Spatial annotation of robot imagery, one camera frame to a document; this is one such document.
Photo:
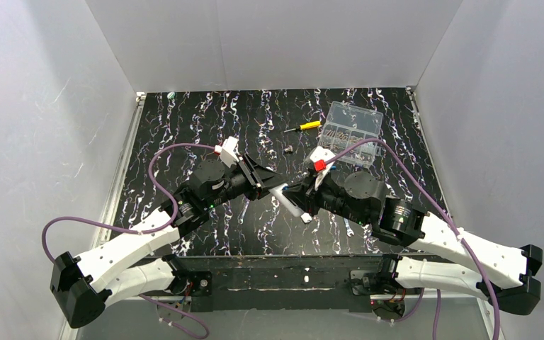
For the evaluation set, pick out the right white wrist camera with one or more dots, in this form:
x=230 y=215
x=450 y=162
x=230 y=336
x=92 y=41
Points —
x=320 y=158

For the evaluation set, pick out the white battery cover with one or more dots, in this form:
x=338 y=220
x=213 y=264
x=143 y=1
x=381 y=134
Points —
x=306 y=218

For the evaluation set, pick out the white remote control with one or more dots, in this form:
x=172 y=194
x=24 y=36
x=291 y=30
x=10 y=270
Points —
x=277 y=193

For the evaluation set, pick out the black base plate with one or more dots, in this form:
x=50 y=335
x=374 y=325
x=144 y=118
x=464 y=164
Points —
x=328 y=282

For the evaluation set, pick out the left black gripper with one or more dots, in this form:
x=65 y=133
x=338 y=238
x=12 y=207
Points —
x=251 y=173

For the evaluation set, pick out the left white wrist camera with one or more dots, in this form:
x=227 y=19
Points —
x=227 y=151

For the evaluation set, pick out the yellow handled screwdriver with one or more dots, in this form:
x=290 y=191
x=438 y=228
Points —
x=305 y=126

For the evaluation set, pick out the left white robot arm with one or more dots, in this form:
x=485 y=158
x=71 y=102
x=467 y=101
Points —
x=86 y=284

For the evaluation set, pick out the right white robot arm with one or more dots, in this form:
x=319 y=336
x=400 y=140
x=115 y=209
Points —
x=504 y=276

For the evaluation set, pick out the clear plastic screw box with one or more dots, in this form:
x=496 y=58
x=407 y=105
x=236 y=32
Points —
x=348 y=124

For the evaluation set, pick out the silver wrench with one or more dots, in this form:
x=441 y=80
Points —
x=349 y=231

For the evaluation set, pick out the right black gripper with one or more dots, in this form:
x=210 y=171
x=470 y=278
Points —
x=306 y=193

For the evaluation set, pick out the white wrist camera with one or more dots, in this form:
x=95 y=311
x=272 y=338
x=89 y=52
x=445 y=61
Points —
x=320 y=158
x=227 y=151

